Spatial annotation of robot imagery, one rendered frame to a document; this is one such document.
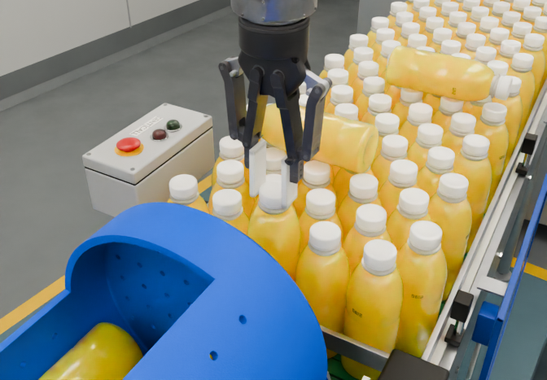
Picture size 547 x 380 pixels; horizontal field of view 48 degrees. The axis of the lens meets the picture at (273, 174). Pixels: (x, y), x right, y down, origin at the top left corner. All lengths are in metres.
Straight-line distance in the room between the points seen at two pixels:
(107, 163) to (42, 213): 1.87
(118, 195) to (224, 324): 0.47
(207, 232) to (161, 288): 0.14
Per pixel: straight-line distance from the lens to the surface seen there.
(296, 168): 0.71
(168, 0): 4.49
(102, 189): 0.95
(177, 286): 0.65
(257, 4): 0.61
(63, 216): 2.73
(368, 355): 0.80
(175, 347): 0.48
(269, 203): 0.75
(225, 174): 0.86
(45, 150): 3.23
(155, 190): 0.94
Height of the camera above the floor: 1.58
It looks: 34 degrees down
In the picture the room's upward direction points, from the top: straight up
